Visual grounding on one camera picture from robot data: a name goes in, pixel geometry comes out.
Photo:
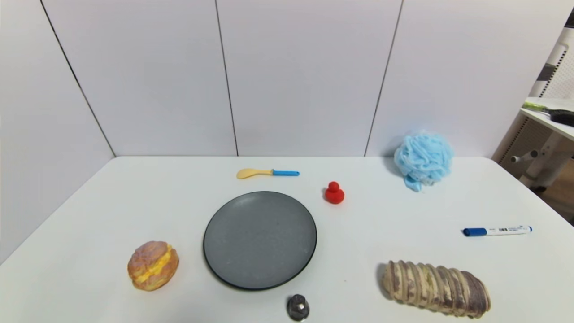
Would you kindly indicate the light blue mesh bath loofah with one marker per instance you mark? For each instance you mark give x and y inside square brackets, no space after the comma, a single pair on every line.
[423,157]

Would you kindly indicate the white marker blue cap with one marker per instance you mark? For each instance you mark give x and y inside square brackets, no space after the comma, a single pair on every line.
[502,230]

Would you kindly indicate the red rubber duck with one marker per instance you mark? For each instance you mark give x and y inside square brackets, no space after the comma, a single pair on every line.
[334,194]

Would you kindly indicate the cream puff bread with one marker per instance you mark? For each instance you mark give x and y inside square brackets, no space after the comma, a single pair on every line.
[152,265]

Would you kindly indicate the long striped brown bread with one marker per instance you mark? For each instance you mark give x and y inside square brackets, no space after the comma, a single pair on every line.
[435,287]

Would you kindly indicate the small dark grey ball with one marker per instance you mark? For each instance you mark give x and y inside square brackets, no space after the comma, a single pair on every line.
[298,307]

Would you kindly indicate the round gray plate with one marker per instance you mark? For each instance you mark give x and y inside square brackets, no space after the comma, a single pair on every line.
[260,240]

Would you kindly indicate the white perforated panel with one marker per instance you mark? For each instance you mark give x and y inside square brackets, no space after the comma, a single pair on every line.
[560,72]

